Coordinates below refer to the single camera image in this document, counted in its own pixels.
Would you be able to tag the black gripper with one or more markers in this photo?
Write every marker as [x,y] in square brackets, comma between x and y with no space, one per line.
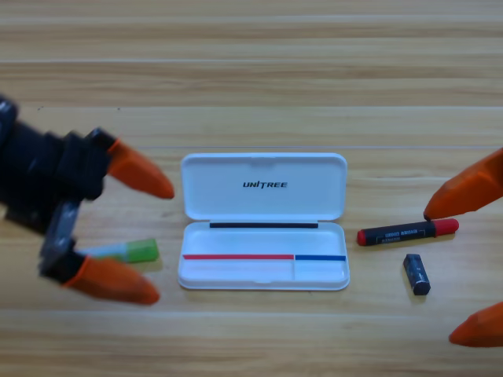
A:
[35,173]

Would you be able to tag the white Unitree pencil case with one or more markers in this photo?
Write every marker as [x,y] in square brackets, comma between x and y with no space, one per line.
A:
[263,188]

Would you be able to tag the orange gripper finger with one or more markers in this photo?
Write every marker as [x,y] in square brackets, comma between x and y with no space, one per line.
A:
[481,331]
[114,279]
[467,192]

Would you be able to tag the red and black marker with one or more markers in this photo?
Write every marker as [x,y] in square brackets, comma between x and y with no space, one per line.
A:
[404,232]

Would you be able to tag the black eraser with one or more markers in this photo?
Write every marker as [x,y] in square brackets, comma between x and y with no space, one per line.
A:
[416,275]

